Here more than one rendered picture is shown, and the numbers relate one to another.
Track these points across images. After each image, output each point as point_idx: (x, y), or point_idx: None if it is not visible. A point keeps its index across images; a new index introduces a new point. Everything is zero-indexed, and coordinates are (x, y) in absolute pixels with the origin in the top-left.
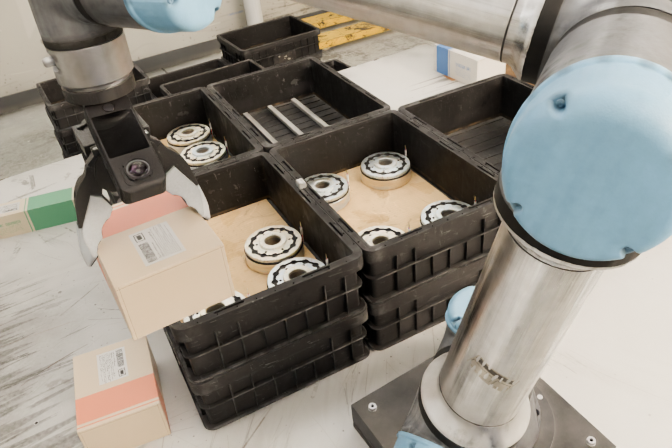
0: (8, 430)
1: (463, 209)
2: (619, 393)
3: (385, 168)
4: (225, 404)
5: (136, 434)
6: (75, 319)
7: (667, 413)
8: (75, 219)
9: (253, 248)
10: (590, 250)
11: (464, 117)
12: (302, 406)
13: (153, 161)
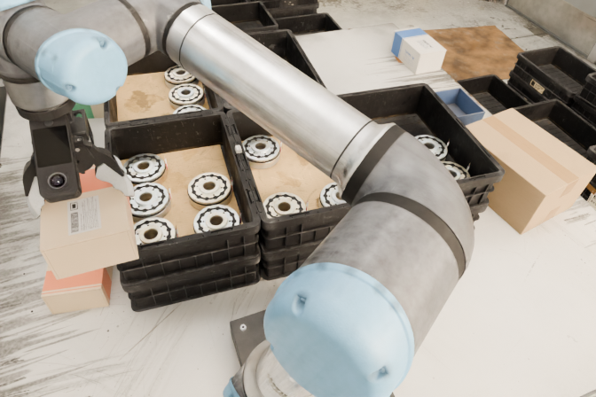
0: (4, 275)
1: (345, 203)
2: (419, 356)
3: None
4: (146, 298)
5: (83, 303)
6: None
7: (446, 380)
8: (91, 117)
9: (193, 189)
10: (314, 392)
11: (386, 110)
12: (201, 308)
13: (71, 175)
